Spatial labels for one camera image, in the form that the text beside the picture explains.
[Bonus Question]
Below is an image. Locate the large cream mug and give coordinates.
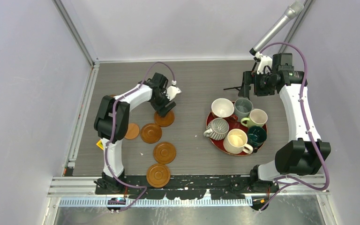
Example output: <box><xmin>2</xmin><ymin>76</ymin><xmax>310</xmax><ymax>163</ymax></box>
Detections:
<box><xmin>223</xmin><ymin>129</ymin><xmax>254</xmax><ymax>154</ymax></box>

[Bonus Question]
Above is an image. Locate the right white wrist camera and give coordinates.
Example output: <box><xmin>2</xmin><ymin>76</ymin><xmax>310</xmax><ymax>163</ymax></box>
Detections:
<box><xmin>255</xmin><ymin>52</ymin><xmax>272</xmax><ymax>74</ymax></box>

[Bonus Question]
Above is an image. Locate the grey blue cup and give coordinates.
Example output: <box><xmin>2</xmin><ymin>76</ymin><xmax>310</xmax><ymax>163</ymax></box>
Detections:
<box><xmin>234</xmin><ymin>98</ymin><xmax>254</xmax><ymax>122</ymax></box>

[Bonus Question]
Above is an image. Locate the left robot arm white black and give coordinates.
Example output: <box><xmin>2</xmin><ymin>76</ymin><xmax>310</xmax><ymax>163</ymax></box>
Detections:
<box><xmin>94</xmin><ymin>73</ymin><xmax>182</xmax><ymax>194</ymax></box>

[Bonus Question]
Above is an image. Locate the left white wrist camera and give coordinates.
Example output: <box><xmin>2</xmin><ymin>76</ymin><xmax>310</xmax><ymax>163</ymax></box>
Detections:
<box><xmin>166</xmin><ymin>80</ymin><xmax>182</xmax><ymax>101</ymax></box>

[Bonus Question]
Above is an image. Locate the red round tray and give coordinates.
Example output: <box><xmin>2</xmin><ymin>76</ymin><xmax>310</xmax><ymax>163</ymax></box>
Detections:
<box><xmin>206</xmin><ymin>112</ymin><xmax>267</xmax><ymax>156</ymax></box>

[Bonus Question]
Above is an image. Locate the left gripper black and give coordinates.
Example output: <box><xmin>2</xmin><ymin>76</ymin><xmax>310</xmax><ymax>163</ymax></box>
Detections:
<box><xmin>150</xmin><ymin>89</ymin><xmax>175</xmax><ymax>117</ymax></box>

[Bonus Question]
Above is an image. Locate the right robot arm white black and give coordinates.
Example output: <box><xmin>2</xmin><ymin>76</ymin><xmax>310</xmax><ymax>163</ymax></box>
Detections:
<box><xmin>240</xmin><ymin>51</ymin><xmax>331</xmax><ymax>192</ymax></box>

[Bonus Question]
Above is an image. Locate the light green cup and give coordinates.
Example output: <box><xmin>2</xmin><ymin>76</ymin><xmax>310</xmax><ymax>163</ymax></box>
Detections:
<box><xmin>240</xmin><ymin>109</ymin><xmax>268</xmax><ymax>128</ymax></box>

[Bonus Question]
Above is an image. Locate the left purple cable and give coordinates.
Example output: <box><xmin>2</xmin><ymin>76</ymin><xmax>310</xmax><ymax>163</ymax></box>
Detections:
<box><xmin>104</xmin><ymin>61</ymin><xmax>177</xmax><ymax>212</ymax></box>

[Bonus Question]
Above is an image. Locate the yellow toy block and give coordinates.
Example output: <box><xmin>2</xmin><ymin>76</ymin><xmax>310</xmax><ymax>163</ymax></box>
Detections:
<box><xmin>96</xmin><ymin>140</ymin><xmax>104</xmax><ymax>150</ymax></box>

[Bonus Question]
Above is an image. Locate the dark teal cup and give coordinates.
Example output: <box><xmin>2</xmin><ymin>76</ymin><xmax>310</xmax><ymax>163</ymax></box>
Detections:
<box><xmin>247</xmin><ymin>126</ymin><xmax>267</xmax><ymax>148</ymax></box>

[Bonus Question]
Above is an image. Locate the grey striped ribbed cup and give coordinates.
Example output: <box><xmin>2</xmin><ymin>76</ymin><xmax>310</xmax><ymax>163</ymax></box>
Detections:
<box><xmin>203</xmin><ymin>118</ymin><xmax>230</xmax><ymax>141</ymax></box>

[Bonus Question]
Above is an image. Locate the silver microphone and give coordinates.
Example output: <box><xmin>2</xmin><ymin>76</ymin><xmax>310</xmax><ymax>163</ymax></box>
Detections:
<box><xmin>249</xmin><ymin>0</ymin><xmax>304</xmax><ymax>56</ymax></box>

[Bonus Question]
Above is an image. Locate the aluminium front rail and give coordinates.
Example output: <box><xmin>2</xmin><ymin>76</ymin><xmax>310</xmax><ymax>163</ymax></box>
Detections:
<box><xmin>48</xmin><ymin>175</ymin><xmax>330</xmax><ymax>196</ymax></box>

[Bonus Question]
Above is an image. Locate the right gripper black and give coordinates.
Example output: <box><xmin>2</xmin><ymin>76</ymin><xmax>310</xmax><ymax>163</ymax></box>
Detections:
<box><xmin>239</xmin><ymin>70</ymin><xmax>276</xmax><ymax>97</ymax></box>

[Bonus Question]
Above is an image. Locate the brown ringed wooden coaster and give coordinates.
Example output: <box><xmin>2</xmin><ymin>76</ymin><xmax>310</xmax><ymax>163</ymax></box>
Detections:
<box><xmin>140</xmin><ymin>123</ymin><xmax>163</xmax><ymax>144</ymax></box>
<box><xmin>154</xmin><ymin>110</ymin><xmax>175</xmax><ymax>127</ymax></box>
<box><xmin>146</xmin><ymin>163</ymin><xmax>171</xmax><ymax>188</ymax></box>
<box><xmin>153</xmin><ymin>142</ymin><xmax>177</xmax><ymax>165</ymax></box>

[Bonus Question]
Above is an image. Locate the white cup red outside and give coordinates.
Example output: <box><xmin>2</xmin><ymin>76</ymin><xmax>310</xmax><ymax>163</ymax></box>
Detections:
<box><xmin>211</xmin><ymin>98</ymin><xmax>238</xmax><ymax>122</ymax></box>

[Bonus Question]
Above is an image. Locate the small wooden coaster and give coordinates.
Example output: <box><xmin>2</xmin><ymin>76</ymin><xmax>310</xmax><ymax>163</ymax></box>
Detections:
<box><xmin>125</xmin><ymin>123</ymin><xmax>140</xmax><ymax>140</ymax></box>

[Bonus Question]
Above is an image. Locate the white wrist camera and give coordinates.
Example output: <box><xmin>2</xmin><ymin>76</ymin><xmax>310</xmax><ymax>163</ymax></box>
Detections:
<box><xmin>255</xmin><ymin>52</ymin><xmax>272</xmax><ymax>74</ymax></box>
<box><xmin>166</xmin><ymin>80</ymin><xmax>182</xmax><ymax>101</ymax></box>

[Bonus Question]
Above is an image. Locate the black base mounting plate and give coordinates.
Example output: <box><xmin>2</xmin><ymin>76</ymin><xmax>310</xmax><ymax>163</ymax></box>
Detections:
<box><xmin>94</xmin><ymin>174</ymin><xmax>280</xmax><ymax>201</ymax></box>

